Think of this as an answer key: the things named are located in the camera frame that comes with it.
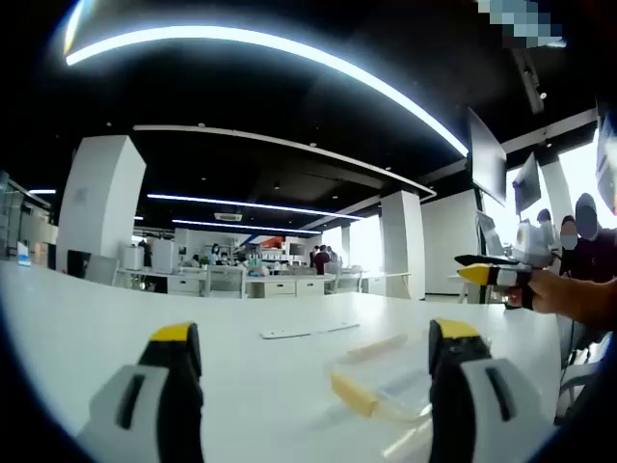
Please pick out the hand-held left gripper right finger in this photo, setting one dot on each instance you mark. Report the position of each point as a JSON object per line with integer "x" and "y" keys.
{"x": 474, "y": 415}

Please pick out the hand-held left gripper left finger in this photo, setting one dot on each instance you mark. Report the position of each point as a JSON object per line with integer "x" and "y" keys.
{"x": 144, "y": 410}

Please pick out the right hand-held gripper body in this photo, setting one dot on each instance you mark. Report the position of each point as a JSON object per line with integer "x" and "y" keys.
{"x": 537, "y": 243}

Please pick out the clear plastic storage box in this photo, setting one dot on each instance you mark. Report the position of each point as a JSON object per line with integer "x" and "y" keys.
{"x": 405, "y": 415}

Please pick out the clear plastic bag yellow edges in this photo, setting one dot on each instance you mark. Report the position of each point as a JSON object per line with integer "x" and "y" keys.
{"x": 354, "y": 393}

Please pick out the person's right hand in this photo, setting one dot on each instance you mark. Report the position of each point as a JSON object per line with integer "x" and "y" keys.
{"x": 554, "y": 294}

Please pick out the small dark monitor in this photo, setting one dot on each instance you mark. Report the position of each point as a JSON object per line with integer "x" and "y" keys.
{"x": 527, "y": 185}

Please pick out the narrow white pillar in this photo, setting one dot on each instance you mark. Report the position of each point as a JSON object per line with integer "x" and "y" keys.
{"x": 402, "y": 246}

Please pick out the large dark monitor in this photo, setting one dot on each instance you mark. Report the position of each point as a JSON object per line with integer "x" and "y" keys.
{"x": 488, "y": 159}

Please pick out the grey mesh office chair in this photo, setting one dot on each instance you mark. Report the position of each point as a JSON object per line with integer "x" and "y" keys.
{"x": 226, "y": 282}

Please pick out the white appliance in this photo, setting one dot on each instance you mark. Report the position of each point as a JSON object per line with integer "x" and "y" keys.
{"x": 133, "y": 258}
{"x": 162, "y": 255}

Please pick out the white power strip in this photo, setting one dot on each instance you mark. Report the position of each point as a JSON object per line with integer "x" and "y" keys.
{"x": 284, "y": 333}

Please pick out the black cabinet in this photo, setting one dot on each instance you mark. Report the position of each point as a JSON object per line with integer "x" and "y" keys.
{"x": 78, "y": 264}

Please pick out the row of white desks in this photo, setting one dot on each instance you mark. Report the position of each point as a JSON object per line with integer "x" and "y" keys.
{"x": 279, "y": 287}

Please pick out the blue white carton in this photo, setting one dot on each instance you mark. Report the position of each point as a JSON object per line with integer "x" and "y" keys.
{"x": 24, "y": 254}

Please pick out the wide white pillar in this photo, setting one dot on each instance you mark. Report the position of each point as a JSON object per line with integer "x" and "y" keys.
{"x": 99, "y": 207}

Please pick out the ceiling air conditioner vent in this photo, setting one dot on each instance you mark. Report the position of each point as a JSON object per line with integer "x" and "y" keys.
{"x": 228, "y": 217}

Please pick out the long curved ceiling light strip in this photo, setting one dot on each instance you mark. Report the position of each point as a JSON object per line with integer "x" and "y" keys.
{"x": 250, "y": 36}

